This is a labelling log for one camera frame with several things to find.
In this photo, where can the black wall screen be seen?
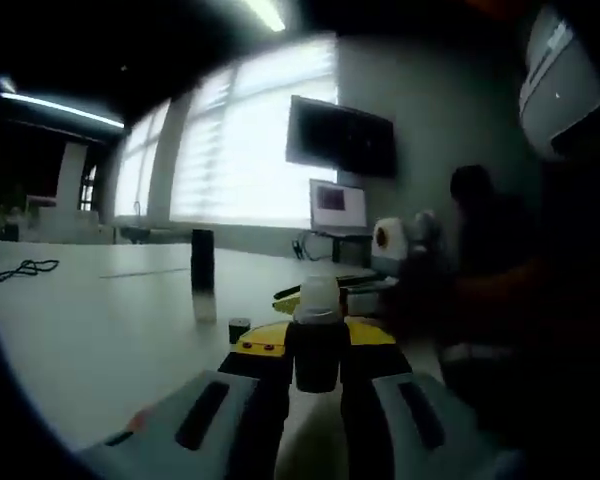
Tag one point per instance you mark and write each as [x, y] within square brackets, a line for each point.
[340, 135]

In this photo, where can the person's left hand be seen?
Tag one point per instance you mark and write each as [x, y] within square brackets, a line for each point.
[140, 420]

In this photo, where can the window with blinds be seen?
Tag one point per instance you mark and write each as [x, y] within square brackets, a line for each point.
[240, 175]

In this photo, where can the open laptop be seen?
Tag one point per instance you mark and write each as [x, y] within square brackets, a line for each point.
[337, 212]

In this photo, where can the dark laptop stand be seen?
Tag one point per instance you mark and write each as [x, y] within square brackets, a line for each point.
[350, 250]

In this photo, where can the person's right hand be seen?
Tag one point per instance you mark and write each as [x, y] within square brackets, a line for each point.
[425, 295]

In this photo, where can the clear flat strip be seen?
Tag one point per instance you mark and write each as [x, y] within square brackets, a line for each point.
[145, 272]

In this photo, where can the short black cosmetic bottle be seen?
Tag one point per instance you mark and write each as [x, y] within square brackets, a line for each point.
[315, 360]

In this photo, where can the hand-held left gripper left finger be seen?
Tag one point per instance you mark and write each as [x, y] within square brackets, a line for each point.
[215, 425]

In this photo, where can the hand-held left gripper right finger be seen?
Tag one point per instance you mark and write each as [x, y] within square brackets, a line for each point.
[410, 430]

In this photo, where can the white table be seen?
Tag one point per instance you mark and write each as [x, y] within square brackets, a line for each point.
[105, 350]

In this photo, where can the tall black cosmetic bottle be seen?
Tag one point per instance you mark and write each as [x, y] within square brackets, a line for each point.
[203, 260]

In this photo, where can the ceiling light strip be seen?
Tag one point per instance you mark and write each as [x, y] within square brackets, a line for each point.
[55, 104]
[267, 15]

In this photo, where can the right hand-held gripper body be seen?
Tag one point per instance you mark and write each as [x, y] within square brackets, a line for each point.
[392, 240]

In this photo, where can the dark low bench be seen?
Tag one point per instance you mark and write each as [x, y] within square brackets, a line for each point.
[145, 234]

